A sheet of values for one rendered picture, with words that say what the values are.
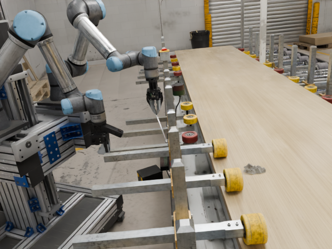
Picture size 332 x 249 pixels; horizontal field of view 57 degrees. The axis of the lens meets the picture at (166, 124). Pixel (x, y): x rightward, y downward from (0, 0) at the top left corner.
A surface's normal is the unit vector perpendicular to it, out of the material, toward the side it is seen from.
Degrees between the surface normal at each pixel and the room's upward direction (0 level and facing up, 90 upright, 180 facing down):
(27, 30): 85
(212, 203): 0
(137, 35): 90
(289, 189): 0
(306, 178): 0
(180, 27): 90
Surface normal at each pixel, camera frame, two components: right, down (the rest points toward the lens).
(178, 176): 0.02, 0.37
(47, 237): -0.09, -0.92
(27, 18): 0.34, 0.23
